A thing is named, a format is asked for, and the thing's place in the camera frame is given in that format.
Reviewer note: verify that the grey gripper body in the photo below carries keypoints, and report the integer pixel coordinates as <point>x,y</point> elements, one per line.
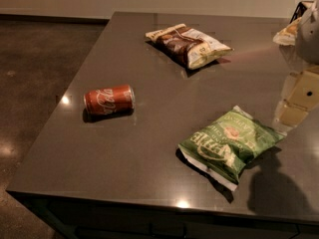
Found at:
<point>309,39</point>

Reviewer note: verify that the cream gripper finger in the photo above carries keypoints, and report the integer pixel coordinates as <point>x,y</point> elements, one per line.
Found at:
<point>305,92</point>
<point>287,118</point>

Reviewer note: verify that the red coke can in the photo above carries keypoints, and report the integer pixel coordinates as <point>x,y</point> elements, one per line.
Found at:
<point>108,101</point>

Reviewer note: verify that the yellow snack bag at edge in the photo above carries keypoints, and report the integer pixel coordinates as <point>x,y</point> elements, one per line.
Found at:
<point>287,36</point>

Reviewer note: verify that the green chip bag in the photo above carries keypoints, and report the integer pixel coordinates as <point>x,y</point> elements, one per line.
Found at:
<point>223,148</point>

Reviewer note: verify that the brown and white chip bag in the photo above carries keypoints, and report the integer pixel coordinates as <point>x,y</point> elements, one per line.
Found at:
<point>187,46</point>

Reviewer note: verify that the black wire basket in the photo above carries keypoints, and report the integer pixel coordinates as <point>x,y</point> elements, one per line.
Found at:
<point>300,9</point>

